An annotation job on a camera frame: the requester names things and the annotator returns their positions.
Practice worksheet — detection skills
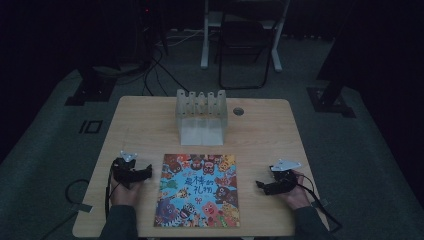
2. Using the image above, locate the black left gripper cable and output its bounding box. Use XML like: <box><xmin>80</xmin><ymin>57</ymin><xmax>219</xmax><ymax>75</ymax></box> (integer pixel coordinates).
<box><xmin>104</xmin><ymin>163</ymin><xmax>116</xmax><ymax>221</ymax></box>

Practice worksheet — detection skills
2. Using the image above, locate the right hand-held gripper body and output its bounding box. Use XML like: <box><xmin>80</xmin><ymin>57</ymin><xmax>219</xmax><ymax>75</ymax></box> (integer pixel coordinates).
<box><xmin>266</xmin><ymin>159</ymin><xmax>303</xmax><ymax>196</ymax></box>

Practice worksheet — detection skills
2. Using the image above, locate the black folding chair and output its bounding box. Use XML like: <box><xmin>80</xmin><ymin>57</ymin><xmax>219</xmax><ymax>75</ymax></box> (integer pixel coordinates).
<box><xmin>217</xmin><ymin>0</ymin><xmax>272</xmax><ymax>91</ymax></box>

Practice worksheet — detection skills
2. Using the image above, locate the black floor cables bundle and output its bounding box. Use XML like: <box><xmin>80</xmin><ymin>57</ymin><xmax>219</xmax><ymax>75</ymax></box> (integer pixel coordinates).
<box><xmin>114</xmin><ymin>39</ymin><xmax>191</xmax><ymax>98</ymax></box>

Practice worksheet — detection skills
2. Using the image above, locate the person's left hand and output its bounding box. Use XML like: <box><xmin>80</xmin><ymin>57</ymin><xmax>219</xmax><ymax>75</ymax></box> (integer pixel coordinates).
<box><xmin>109</xmin><ymin>176</ymin><xmax>143</xmax><ymax>208</ymax></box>

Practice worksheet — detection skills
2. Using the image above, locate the person's right hand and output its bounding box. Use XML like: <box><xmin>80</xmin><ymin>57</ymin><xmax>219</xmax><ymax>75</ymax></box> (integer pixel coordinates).
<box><xmin>281</xmin><ymin>171</ymin><xmax>311</xmax><ymax>211</ymax></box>

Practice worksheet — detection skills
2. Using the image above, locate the translucent plastic book rack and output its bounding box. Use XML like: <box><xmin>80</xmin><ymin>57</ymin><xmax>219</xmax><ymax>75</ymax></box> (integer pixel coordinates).
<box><xmin>175</xmin><ymin>88</ymin><xmax>229</xmax><ymax>147</ymax></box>

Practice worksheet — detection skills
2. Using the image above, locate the black stand base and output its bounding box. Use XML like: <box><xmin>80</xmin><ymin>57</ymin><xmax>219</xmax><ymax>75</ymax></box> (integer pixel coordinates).
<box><xmin>64</xmin><ymin>66</ymin><xmax>118</xmax><ymax>107</ymax></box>
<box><xmin>306</xmin><ymin>78</ymin><xmax>357</xmax><ymax>119</ymax></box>

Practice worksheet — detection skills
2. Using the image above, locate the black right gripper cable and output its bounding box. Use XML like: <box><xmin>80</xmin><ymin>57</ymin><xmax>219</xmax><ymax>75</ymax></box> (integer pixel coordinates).
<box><xmin>298</xmin><ymin>173</ymin><xmax>344</xmax><ymax>234</ymax></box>

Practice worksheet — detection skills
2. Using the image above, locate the white floor cable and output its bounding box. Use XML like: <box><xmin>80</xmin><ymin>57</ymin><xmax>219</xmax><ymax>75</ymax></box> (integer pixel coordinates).
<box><xmin>156</xmin><ymin>29</ymin><xmax>205</xmax><ymax>48</ymax></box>

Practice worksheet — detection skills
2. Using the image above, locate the colourful children's picture book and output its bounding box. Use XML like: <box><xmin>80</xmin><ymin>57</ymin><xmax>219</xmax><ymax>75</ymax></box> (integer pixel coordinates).
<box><xmin>153</xmin><ymin>153</ymin><xmax>241</xmax><ymax>229</ymax></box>

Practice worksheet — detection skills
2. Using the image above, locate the grey floor tape piece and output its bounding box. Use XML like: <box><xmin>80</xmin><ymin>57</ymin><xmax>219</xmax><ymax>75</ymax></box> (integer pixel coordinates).
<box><xmin>70</xmin><ymin>203</ymin><xmax>94</xmax><ymax>214</ymax></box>

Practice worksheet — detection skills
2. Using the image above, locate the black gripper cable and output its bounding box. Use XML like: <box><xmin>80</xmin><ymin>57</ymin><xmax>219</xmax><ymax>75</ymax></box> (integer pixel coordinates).
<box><xmin>298</xmin><ymin>173</ymin><xmax>344</xmax><ymax>234</ymax></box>
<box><xmin>104</xmin><ymin>163</ymin><xmax>116</xmax><ymax>221</ymax></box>

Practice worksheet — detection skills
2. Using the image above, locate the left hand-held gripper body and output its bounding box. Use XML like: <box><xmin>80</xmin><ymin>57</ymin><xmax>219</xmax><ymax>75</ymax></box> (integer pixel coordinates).
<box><xmin>111</xmin><ymin>150</ymin><xmax>139</xmax><ymax>190</ymax></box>

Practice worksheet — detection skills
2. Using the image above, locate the black floor cable loop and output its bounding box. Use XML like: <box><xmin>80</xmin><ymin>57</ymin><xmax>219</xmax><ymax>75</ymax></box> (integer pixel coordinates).
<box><xmin>39</xmin><ymin>178</ymin><xmax>91</xmax><ymax>240</ymax></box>

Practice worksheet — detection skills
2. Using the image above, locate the white metal desk frame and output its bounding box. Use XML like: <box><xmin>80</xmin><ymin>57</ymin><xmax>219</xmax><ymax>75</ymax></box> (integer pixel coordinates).
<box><xmin>199</xmin><ymin>0</ymin><xmax>291</xmax><ymax>73</ymax></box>

